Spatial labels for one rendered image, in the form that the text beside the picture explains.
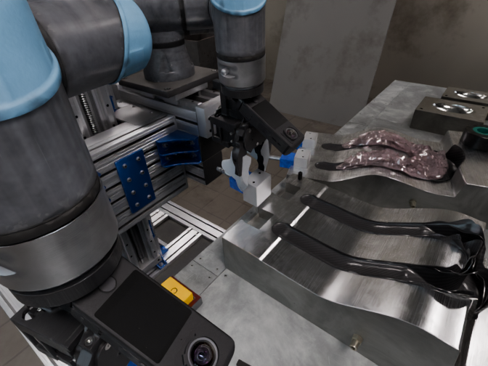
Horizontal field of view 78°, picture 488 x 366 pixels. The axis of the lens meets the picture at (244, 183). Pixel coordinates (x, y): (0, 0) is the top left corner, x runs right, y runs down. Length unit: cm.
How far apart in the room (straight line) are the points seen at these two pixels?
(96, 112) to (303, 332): 76
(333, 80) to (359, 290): 271
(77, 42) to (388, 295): 46
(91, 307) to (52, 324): 6
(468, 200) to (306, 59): 260
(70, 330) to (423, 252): 47
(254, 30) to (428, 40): 322
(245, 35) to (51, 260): 36
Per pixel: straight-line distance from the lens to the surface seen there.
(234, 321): 58
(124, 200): 91
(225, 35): 46
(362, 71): 303
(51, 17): 30
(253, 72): 48
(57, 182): 18
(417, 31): 363
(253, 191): 60
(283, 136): 49
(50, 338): 28
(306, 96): 320
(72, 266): 21
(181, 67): 93
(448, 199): 80
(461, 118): 122
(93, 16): 31
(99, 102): 94
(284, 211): 62
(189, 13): 55
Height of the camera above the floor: 130
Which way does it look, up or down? 36 degrees down
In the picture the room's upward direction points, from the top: 3 degrees counter-clockwise
